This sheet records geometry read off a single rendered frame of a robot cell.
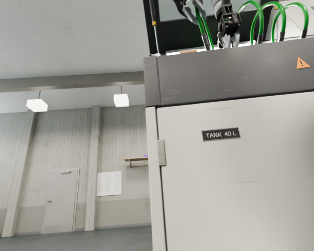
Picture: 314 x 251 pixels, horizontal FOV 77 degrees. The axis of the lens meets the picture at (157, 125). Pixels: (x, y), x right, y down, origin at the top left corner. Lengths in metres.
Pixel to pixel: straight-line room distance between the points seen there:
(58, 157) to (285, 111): 8.48
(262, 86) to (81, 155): 8.05
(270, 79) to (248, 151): 0.20
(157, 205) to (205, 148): 0.16
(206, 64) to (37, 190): 8.50
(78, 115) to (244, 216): 8.80
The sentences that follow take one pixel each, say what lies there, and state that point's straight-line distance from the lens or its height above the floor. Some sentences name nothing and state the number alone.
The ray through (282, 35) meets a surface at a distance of 0.93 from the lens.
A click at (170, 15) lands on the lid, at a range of 1.31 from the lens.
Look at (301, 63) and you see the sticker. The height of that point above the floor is 0.87.
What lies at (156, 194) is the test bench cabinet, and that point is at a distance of 0.44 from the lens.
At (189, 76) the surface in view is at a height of 0.87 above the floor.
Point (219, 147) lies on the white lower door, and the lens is 0.46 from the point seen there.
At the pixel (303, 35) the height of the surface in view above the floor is 1.11.
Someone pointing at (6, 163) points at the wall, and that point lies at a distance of 9.72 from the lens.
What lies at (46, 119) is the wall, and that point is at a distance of 9.58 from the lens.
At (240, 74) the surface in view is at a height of 0.86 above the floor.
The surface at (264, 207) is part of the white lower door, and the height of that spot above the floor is 0.54.
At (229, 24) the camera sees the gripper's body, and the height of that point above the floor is 1.22.
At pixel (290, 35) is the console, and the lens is 1.26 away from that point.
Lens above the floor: 0.56
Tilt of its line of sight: 23 degrees up
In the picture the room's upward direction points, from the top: 4 degrees counter-clockwise
